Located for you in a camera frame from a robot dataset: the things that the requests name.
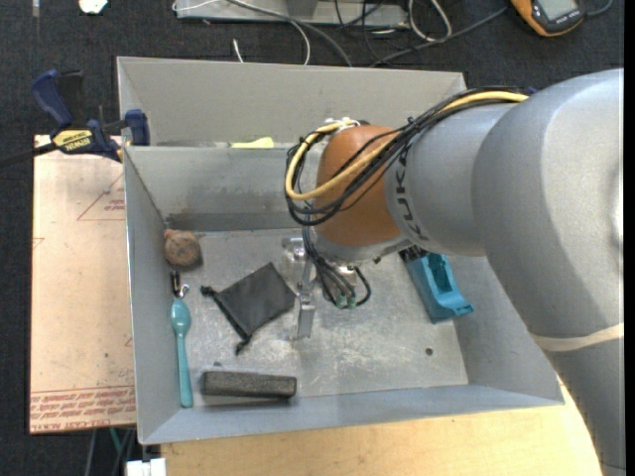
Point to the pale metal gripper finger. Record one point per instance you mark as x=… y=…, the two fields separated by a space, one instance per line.
x=308 y=278
x=305 y=321

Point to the grey metal bin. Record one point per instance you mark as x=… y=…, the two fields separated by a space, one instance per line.
x=377 y=365

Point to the dark green flat block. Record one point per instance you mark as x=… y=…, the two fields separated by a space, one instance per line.
x=248 y=385

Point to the teal plastic holder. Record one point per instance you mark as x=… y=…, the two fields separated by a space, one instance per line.
x=439 y=290

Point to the teal plastic spoon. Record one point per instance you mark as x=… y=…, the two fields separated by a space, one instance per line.
x=180 y=321

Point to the yellow-green flat thing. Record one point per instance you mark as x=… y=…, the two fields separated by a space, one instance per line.
x=254 y=143

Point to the brown cardboard board, red print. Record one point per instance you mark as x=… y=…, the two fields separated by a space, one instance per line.
x=79 y=290

